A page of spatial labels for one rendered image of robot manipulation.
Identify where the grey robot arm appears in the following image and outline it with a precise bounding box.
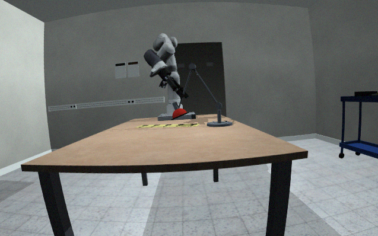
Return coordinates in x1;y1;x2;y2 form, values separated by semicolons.
144;33;180;115

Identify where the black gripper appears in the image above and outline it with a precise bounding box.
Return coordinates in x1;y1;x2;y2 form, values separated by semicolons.
158;67;188;99

